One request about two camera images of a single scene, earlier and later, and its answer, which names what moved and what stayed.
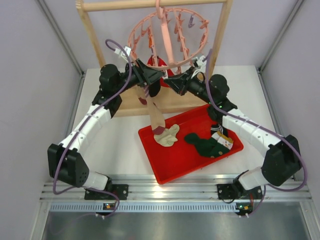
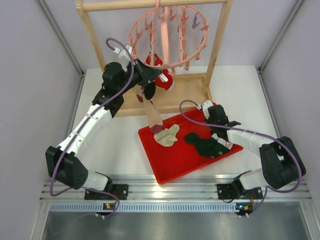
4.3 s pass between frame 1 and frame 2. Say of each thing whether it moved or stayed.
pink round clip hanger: stayed
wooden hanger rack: stayed
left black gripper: stayed
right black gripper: moved
